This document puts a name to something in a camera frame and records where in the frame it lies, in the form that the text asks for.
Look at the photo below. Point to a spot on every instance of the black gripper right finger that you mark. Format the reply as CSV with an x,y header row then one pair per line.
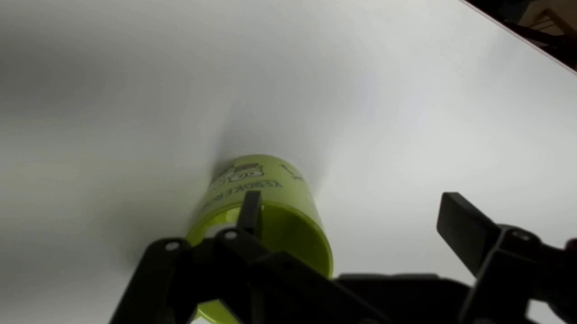
x,y
511,271

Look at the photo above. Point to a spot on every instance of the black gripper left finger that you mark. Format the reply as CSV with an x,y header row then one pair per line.
x,y
240,271

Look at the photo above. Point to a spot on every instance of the lime green printed mug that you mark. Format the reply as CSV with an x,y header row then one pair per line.
x,y
264,190

